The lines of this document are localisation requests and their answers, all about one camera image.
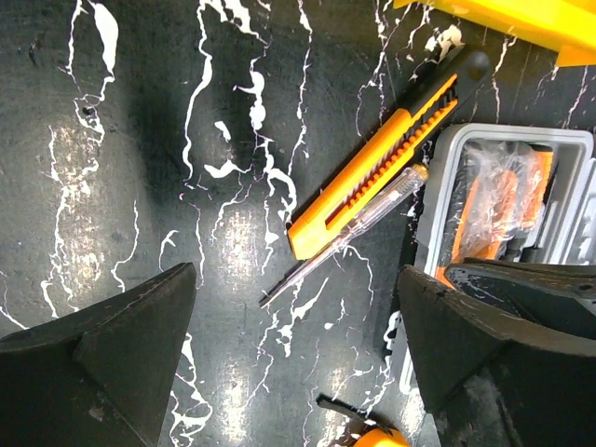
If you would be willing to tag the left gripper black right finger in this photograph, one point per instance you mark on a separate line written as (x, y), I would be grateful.
(490, 378)

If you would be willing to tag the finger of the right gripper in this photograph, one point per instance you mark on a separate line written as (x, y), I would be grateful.
(558, 296)

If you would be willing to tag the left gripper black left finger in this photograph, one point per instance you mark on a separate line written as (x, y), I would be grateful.
(100, 376)

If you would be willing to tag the grey plastic tool case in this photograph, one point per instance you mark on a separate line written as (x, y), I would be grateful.
(567, 232)

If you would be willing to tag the yellow tape measure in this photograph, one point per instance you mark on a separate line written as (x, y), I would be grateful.
(374, 433)

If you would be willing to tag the orange pliers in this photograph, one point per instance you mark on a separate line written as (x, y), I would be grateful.
(499, 199)

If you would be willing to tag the clear test pen screwdriver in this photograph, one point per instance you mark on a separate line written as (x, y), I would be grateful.
(410, 181)

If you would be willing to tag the orange utility knife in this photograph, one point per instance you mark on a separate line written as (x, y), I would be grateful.
(420, 112)

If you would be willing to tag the yellow plastic tray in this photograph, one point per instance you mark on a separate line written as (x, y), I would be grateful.
(566, 27)

